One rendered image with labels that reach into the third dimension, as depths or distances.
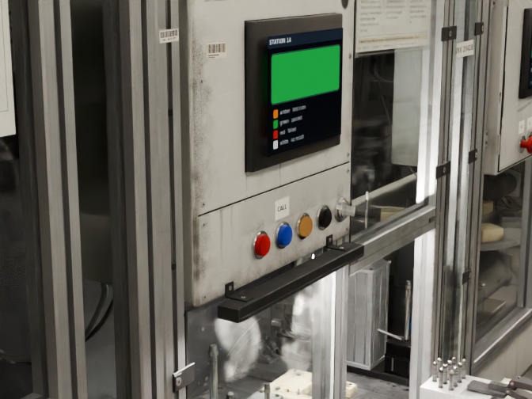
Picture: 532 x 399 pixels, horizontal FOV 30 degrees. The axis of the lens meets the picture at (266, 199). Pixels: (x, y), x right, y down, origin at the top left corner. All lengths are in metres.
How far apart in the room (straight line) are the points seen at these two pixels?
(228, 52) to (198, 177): 0.17
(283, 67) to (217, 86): 0.12
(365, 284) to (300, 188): 0.74
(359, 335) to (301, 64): 0.96
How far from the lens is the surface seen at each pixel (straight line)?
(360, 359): 2.24
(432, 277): 2.03
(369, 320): 2.20
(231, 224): 1.32
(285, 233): 1.43
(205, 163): 1.26
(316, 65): 1.43
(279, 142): 1.36
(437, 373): 1.88
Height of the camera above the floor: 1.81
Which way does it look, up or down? 14 degrees down
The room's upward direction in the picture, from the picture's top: straight up
